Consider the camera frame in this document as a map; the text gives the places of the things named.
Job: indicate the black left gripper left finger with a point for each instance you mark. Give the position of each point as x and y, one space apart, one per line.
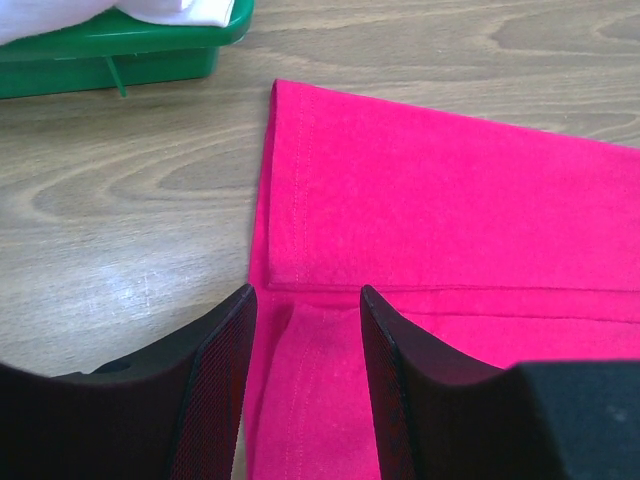
170 410

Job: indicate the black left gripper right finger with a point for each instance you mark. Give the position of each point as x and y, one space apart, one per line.
441 414

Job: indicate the magenta t shirt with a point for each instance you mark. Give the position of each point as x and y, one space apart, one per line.
508 243

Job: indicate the green plastic bin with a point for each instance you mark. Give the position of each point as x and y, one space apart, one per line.
113 50

